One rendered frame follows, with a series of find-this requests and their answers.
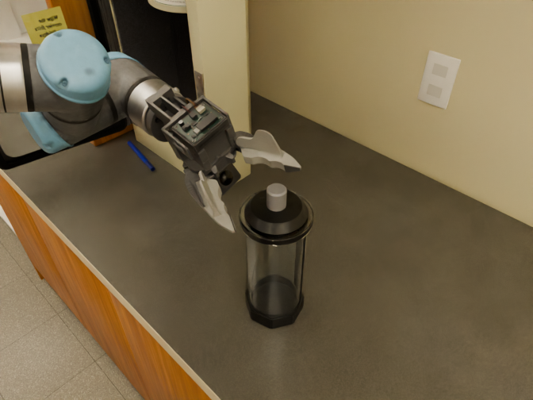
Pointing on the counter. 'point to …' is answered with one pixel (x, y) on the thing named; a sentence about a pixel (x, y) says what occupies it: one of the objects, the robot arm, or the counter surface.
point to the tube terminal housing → (216, 67)
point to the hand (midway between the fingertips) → (266, 199)
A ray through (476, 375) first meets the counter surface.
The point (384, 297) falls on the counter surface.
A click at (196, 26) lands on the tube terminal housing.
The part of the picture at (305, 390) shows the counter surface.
